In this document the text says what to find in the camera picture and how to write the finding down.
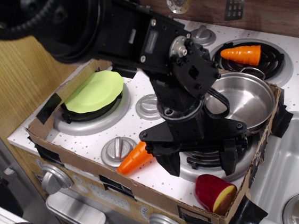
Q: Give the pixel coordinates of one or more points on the red toy fruit half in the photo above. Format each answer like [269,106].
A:
[214,194]

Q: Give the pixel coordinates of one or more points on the front right stove burner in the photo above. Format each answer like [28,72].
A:
[196,163]

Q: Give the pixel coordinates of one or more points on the lime green plate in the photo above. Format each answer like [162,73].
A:
[98,91]

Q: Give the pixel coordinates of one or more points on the grey oven knob left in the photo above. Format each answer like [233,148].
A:
[54,179]

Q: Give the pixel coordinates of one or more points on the cardboard fence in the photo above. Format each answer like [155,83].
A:
[86,155]

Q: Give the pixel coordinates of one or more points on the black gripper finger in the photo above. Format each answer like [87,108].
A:
[228,157]
[171,163]

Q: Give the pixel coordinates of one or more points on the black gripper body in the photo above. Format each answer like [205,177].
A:
[193,130]

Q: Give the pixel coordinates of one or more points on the grey stovetop knob back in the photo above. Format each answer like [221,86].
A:
[203,36]

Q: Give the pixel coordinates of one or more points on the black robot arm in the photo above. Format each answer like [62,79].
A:
[180,70]

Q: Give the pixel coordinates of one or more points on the back right stove burner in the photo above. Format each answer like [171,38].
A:
[275,65]

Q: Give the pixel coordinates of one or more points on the grey toy sink basin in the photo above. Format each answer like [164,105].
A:
[277,179]

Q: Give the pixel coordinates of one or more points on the grey stovetop knob front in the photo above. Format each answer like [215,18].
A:
[116,150]

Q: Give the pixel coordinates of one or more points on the stove burner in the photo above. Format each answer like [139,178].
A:
[196,163]
[275,65]
[107,120]

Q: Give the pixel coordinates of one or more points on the stainless steel pot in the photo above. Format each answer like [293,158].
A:
[251,100]

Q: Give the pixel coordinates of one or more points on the orange toy carrot piece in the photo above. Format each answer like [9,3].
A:
[250,55]

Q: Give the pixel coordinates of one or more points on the grey stovetop knob middle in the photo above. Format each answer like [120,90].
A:
[146,107]

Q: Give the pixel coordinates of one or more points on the orange toy carrot green top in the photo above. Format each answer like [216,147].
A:
[135,159]

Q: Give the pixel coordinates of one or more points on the grey stovetop knob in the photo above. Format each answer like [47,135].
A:
[203,36]
[146,107]
[116,150]

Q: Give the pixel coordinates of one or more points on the silver oven door handle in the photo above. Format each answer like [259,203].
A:
[74,211]

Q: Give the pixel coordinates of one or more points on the front left stove burner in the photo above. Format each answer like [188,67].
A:
[107,120]

